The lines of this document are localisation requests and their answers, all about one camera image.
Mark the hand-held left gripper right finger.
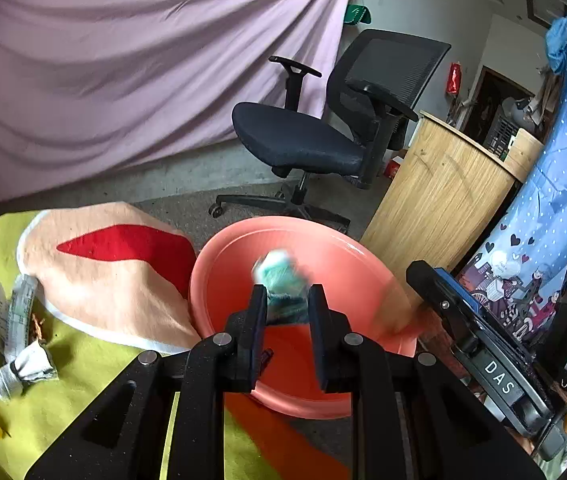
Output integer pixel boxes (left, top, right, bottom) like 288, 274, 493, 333
308, 283, 548, 480

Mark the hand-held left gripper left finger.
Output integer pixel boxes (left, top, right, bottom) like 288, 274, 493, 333
24, 284, 270, 480

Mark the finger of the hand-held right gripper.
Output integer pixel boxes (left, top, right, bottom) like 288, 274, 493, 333
435, 267, 535, 362
406, 259, 485, 357

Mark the teal white packet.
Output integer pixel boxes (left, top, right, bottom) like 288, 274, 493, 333
252, 249, 311, 326

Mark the pink plastic basin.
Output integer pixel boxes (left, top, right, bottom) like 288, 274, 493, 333
188, 216, 419, 421

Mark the light wooden cabinet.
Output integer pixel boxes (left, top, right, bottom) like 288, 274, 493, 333
361, 110, 544, 311

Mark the red cardboard box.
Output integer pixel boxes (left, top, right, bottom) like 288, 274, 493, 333
382, 152, 407, 178

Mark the blue printed cloth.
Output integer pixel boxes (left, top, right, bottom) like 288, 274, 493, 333
456, 10, 567, 396

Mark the grey plastic crate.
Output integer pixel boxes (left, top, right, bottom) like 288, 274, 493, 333
483, 110, 520, 152

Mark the green felt table mat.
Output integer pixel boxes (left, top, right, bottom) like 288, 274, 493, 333
0, 201, 351, 480

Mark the black office chair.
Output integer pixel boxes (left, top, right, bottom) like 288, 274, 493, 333
208, 29, 451, 233

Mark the grey rounded object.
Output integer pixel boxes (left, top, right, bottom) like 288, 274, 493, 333
512, 97, 535, 126

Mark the orange wrapper scrap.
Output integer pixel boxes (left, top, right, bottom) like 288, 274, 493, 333
31, 312, 47, 348

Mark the crumpled grey white paper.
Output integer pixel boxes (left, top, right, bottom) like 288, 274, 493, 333
0, 342, 58, 401

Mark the turquoise bunched cloth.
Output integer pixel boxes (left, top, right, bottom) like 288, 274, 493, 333
545, 15, 567, 74

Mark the pink hanging curtain cloth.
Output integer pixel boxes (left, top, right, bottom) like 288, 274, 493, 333
0, 0, 359, 206

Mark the green plastic wall holder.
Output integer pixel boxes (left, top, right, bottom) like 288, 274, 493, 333
344, 4, 370, 27

